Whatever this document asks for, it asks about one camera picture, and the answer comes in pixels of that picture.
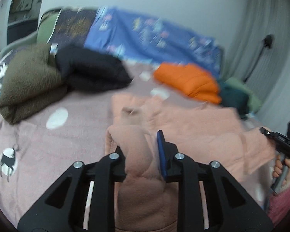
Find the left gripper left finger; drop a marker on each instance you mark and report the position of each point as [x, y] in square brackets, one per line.
[83, 194]

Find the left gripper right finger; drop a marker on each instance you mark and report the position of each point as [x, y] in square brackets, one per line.
[209, 197]

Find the pink quilted jacket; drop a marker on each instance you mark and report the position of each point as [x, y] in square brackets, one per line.
[144, 201]

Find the right hand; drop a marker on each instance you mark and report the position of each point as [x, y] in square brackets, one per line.
[281, 174]

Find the green cushion by curtain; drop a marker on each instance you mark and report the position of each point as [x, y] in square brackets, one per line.
[254, 103]

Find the dark green fleece garment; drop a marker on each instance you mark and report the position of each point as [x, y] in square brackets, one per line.
[232, 97]

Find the orange puffer jacket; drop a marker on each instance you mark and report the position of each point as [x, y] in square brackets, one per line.
[190, 80]

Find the pink polka-dot blanket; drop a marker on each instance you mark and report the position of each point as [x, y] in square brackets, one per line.
[84, 127]

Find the black puffer jacket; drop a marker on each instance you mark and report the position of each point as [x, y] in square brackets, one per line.
[91, 71]

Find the black floor lamp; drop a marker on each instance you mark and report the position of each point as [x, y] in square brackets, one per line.
[267, 43]

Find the olive brown knit sweater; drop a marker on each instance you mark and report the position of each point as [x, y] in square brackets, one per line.
[31, 83]

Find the blue tree-print sheet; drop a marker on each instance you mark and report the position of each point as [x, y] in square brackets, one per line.
[146, 39]

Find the grey curtain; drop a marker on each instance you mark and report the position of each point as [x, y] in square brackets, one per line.
[261, 17]

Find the dark patterned pillow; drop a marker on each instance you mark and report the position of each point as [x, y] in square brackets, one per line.
[72, 26]

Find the green pillow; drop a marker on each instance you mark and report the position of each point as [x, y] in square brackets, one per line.
[46, 26]

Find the dark cabinet shelf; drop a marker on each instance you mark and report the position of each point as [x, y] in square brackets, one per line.
[18, 18]

